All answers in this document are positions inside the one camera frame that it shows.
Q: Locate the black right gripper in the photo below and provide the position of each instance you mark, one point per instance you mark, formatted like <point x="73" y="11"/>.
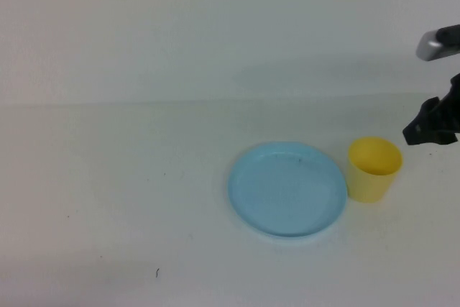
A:
<point x="453" y="113"/>

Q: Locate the light blue round plate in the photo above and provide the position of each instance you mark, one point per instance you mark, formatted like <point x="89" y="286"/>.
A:
<point x="284" y="195"/>

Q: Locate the yellow plastic cup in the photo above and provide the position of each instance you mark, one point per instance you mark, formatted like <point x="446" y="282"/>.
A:
<point x="366" y="188"/>

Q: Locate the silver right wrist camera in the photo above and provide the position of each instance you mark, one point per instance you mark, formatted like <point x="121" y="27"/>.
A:
<point x="431" y="46"/>

